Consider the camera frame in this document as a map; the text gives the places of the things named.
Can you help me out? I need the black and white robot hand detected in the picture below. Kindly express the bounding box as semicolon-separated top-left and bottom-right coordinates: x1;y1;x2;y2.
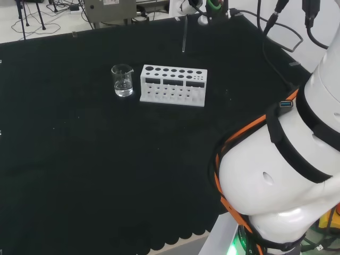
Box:
169;0;207;16

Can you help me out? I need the clear glass rod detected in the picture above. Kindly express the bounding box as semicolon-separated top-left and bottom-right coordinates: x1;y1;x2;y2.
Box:
182;15;189;53

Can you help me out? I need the white test tube rack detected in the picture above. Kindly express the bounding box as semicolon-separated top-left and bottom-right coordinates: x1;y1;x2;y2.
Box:
139;64;208;107

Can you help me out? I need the clear glass beaker with water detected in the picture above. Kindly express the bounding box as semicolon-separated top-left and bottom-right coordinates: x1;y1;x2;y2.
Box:
110;64;134;98

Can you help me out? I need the grey metal box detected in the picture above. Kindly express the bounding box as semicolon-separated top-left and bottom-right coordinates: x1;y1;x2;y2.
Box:
83;0;138;29

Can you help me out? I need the black tripod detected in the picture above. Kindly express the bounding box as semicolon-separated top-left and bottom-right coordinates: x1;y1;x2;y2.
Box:
14;0;47;40

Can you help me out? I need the black bench cloth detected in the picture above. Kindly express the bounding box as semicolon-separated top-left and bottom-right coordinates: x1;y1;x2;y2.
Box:
0;7;312;252

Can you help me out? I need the yellow stop button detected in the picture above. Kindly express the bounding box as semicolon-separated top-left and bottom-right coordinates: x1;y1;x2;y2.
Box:
317;203;340;229

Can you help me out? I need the black looped cable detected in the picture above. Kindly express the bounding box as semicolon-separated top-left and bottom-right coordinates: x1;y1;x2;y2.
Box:
257;0;304;53

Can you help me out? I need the thin black floor cable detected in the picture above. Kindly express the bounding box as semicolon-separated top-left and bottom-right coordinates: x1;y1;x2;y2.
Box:
10;20;62;36

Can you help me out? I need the thick black cable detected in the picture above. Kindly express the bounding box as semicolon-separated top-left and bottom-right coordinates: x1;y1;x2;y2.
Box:
302;0;330;49

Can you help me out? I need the black cable with blue plug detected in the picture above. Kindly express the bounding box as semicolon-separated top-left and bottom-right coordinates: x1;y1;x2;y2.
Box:
262;39;295;108

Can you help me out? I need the orange cable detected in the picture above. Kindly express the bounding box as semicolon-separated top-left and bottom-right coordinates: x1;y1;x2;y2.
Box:
214;89;300;255

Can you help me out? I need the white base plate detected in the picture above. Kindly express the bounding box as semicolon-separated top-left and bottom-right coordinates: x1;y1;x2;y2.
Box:
199;212;240;255

